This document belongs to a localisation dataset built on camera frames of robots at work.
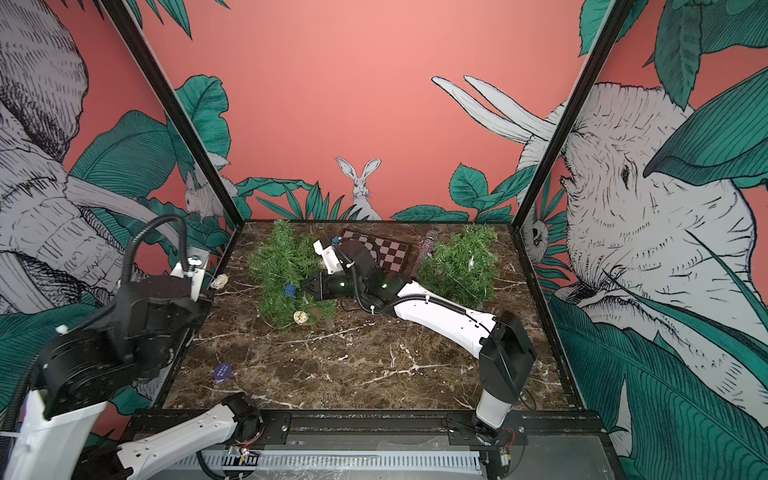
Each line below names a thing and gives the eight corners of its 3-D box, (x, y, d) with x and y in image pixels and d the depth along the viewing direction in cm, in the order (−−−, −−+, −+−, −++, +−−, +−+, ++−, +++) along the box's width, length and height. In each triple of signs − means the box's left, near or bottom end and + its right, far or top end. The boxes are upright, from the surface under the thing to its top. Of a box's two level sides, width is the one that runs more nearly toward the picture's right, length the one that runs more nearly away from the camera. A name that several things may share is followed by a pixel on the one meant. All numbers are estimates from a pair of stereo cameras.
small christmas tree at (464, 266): (418, 306, 98) (430, 224, 68) (431, 291, 102) (448, 208, 72) (462, 339, 91) (498, 264, 61) (474, 322, 94) (514, 244, 64)
